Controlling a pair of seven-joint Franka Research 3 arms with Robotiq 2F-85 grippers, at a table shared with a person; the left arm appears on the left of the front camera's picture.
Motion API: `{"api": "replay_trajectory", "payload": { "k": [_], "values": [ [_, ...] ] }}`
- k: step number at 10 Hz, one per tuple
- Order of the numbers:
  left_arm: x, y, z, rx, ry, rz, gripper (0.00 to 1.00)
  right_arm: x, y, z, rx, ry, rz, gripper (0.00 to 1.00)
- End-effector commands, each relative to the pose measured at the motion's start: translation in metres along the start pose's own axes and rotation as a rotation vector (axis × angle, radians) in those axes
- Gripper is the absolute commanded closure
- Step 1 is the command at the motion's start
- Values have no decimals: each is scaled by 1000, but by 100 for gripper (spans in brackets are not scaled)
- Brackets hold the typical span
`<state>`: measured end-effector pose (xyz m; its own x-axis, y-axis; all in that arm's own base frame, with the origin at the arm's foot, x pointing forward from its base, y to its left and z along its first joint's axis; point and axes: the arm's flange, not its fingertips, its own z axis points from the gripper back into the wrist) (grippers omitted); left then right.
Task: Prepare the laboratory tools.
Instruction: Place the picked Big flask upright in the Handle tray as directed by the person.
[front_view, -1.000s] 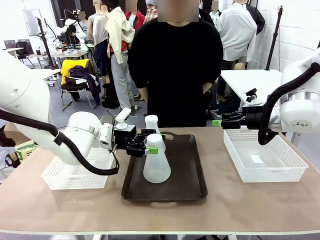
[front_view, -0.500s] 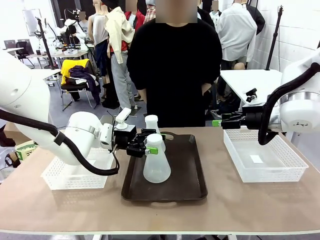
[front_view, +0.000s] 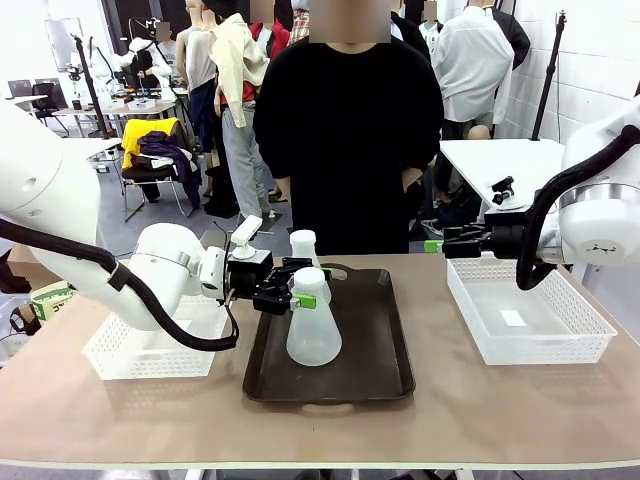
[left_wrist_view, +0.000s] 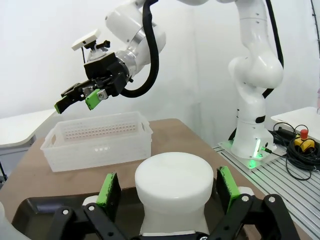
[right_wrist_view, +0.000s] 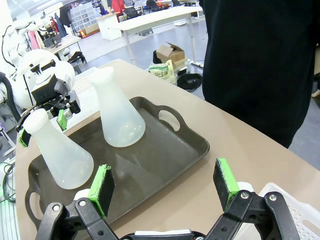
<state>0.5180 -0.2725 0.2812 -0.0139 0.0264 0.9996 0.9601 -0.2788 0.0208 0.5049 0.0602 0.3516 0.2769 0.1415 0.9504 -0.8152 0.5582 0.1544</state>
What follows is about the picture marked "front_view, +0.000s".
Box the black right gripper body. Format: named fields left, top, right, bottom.
left=492, top=223, right=521, bottom=260

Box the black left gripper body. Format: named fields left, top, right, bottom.
left=228, top=251, right=275, bottom=300

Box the translucent white conical flask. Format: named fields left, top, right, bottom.
left=285, top=267, right=344, bottom=368
left=289, top=229, right=332, bottom=306

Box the black fabric bundle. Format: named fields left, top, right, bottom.
left=204, top=164, right=240, bottom=219

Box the dark brown serving tray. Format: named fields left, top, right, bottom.
left=242, top=263, right=416, bottom=405

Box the white perforated plastic basket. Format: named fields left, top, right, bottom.
left=446, top=257, right=619, bottom=366
left=81, top=294, right=234, bottom=381

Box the black metal chair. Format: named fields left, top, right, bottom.
left=119, top=149, right=201, bottom=221

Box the person in black sweater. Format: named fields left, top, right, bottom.
left=252, top=0, right=444, bottom=256

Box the dark purple garment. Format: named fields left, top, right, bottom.
left=137, top=130, right=204, bottom=211

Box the mannequin in white shirt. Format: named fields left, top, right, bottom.
left=430, top=4, right=516, bottom=141

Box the black tripod stand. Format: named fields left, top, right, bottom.
left=72, top=33, right=115, bottom=139
left=530, top=9, right=569, bottom=141

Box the yellow garment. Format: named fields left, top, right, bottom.
left=121, top=118, right=181, bottom=171

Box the black hanging jacket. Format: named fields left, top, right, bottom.
left=492, top=7, right=532, bottom=71

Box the green and white box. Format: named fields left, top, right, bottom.
left=29, top=280, right=77, bottom=321

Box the mannequin in cream jacket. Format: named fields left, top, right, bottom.
left=207, top=0, right=274, bottom=232

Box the brown cardboard box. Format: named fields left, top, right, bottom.
left=5, top=243, right=49, bottom=296

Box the mannequin in white tank top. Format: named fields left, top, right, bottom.
left=174, top=0, right=221, bottom=171

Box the mannequin in red jacket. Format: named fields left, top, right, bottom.
left=248, top=19, right=291, bottom=201

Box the small black device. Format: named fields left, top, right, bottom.
left=9, top=304, right=44, bottom=337

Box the plaid shirt mannequin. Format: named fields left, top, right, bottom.
left=287, top=9, right=321, bottom=49

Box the person in pale shirt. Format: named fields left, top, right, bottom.
left=149, top=20, right=179, bottom=86

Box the white robot on desk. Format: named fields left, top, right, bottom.
left=84, top=34, right=174, bottom=101

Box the black office chair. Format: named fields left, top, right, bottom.
left=32, top=82, right=69, bottom=136

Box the white office desk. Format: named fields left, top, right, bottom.
left=0, top=94, right=49, bottom=121

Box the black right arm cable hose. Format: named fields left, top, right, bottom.
left=514, top=124, right=640, bottom=292

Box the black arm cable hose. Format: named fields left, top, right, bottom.
left=514, top=124, right=640, bottom=292
left=0, top=217, right=240, bottom=351

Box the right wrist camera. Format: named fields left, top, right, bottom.
left=491, top=175, right=525, bottom=211

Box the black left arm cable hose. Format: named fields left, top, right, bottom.
left=0, top=217, right=240, bottom=351

